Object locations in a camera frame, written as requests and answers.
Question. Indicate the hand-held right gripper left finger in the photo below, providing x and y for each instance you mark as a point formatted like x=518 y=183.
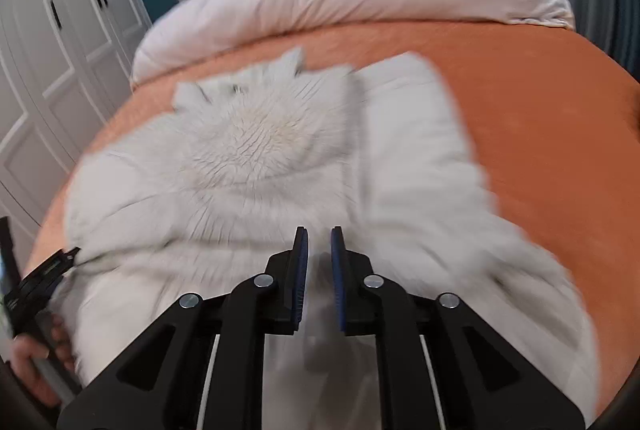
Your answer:
x=300 y=270

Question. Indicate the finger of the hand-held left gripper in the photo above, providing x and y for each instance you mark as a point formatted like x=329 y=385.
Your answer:
x=47 y=275

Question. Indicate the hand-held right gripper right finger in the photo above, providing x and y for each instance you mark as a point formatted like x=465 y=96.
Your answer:
x=338 y=270

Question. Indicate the white quilted jacket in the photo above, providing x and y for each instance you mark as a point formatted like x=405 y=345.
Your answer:
x=250 y=149

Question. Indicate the person's left hand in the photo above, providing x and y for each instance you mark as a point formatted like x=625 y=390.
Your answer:
x=25 y=360

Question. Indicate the white wardrobe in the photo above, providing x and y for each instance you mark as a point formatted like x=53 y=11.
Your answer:
x=50 y=74

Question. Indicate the orange bed sheet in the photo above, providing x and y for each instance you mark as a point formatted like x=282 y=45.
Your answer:
x=550 y=134

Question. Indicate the blue curtain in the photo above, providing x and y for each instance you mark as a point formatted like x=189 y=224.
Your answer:
x=625 y=19

